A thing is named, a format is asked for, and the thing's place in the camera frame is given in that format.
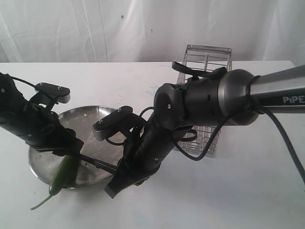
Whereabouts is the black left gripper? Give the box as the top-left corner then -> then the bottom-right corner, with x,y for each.
21,102 -> 84,156

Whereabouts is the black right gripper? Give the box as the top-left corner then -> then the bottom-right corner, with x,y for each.
105,114 -> 191,198

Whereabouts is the black handled kitchen knife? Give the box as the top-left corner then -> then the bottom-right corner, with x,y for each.
79,154 -> 117,175

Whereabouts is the green chili pepper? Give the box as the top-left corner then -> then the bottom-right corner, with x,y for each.
30,156 -> 80,210

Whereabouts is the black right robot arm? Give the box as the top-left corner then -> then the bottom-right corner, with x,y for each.
102,62 -> 305,198

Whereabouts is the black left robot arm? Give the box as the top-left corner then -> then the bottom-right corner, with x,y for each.
0,74 -> 83,156

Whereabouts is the round steel plate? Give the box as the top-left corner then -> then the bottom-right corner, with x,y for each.
28,105 -> 123,189

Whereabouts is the white backdrop curtain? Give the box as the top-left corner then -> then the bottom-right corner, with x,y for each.
0,0 -> 305,65

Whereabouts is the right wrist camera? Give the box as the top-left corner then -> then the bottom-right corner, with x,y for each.
92,106 -> 146,141

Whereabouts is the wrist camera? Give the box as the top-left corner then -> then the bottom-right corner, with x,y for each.
30,83 -> 70,110
92,106 -> 146,141

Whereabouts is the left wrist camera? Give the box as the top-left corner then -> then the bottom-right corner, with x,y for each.
30,83 -> 70,110

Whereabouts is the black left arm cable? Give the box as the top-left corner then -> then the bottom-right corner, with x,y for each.
7,75 -> 60,105

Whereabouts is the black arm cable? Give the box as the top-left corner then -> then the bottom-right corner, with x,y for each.
7,75 -> 60,105
104,61 -> 305,184

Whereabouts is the wire metal utensil holder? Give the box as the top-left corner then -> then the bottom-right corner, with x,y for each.
173,44 -> 233,158

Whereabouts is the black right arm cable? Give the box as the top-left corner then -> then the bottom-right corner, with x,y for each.
104,61 -> 305,184

